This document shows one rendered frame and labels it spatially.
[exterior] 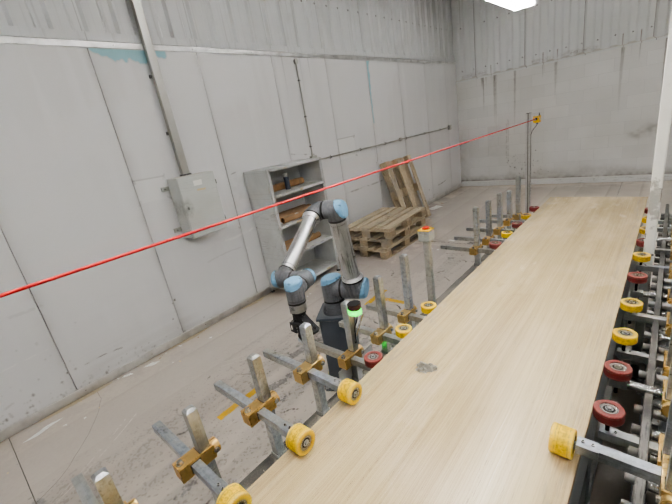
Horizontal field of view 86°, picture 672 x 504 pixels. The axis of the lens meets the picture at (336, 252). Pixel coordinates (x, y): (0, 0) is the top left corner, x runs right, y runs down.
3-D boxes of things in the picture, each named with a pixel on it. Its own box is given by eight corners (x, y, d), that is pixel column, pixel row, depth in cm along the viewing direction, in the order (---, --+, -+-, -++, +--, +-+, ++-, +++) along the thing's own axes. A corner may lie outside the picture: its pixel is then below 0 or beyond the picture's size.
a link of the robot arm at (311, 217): (306, 198, 231) (265, 278, 187) (324, 196, 226) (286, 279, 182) (312, 212, 239) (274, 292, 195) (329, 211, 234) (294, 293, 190)
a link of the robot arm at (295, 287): (305, 274, 177) (296, 283, 168) (310, 297, 181) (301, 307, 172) (288, 274, 181) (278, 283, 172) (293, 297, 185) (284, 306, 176)
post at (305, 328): (319, 420, 158) (298, 324, 142) (324, 415, 160) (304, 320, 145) (325, 423, 155) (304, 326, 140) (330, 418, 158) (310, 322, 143)
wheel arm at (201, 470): (153, 432, 129) (150, 424, 128) (163, 426, 132) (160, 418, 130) (230, 513, 96) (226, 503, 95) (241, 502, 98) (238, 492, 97)
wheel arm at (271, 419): (214, 390, 146) (212, 383, 145) (222, 385, 149) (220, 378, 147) (298, 446, 113) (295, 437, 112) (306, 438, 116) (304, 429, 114)
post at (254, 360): (275, 460, 140) (245, 355, 125) (281, 453, 143) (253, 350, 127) (280, 464, 138) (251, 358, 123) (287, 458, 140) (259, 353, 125)
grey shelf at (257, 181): (271, 292, 469) (242, 172, 420) (317, 266, 532) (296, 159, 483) (294, 298, 441) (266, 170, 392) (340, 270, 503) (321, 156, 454)
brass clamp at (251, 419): (242, 421, 128) (239, 410, 127) (271, 398, 138) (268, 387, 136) (252, 428, 124) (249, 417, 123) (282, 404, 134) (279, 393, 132)
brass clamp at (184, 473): (175, 475, 111) (170, 462, 110) (214, 444, 121) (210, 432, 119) (185, 485, 107) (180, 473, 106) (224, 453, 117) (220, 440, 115)
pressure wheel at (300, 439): (288, 424, 113) (306, 421, 119) (282, 450, 113) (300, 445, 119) (301, 432, 109) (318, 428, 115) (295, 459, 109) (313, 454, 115)
